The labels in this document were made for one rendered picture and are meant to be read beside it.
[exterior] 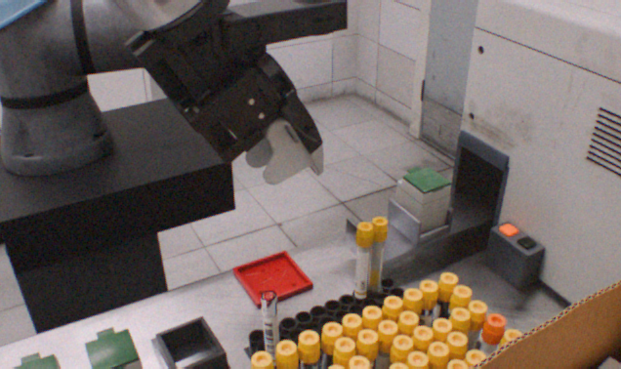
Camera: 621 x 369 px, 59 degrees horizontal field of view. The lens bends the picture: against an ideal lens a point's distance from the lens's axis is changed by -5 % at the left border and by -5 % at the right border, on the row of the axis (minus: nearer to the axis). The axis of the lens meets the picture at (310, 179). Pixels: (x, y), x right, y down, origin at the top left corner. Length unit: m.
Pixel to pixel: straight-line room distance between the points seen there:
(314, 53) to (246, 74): 2.75
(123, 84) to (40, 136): 1.40
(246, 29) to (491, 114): 0.33
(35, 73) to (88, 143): 0.11
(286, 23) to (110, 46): 0.33
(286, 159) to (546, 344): 0.26
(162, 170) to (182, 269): 1.36
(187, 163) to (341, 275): 0.24
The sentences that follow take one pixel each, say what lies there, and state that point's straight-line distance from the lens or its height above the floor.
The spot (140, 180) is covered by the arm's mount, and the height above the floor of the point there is 0.95.
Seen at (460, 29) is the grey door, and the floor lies 0.62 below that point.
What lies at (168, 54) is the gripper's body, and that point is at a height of 1.17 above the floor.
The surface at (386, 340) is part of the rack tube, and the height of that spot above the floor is 0.99.
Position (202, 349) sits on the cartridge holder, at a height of 0.89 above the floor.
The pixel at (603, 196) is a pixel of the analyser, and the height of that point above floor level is 1.02.
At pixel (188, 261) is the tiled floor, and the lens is 2.10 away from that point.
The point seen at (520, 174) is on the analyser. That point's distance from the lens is 0.66.
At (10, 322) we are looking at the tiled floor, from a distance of 2.06.
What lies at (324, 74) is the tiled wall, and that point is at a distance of 3.26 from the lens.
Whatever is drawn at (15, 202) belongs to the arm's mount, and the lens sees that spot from 0.73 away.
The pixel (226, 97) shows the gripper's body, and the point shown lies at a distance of 0.43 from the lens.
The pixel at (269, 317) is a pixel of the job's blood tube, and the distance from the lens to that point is 0.49.
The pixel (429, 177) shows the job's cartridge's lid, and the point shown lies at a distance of 0.64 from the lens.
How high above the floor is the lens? 1.31
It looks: 31 degrees down
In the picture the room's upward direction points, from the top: straight up
